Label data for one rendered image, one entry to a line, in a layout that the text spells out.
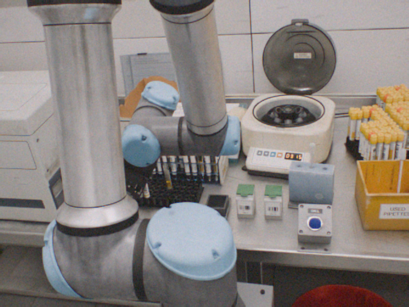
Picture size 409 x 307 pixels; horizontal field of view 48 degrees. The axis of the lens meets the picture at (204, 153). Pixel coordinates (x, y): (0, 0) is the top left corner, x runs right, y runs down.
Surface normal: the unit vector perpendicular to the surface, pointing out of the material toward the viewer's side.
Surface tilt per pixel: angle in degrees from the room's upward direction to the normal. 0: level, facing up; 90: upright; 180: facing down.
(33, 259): 0
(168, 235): 10
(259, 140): 90
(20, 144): 90
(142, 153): 92
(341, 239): 0
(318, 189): 90
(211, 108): 111
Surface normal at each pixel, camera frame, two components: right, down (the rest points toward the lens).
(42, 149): 0.97, 0.02
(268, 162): -0.24, -0.54
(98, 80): 0.64, 0.18
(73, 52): 0.08, 0.26
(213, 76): 0.64, 0.58
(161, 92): 0.40, -0.73
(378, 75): -0.20, 0.53
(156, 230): 0.04, -0.81
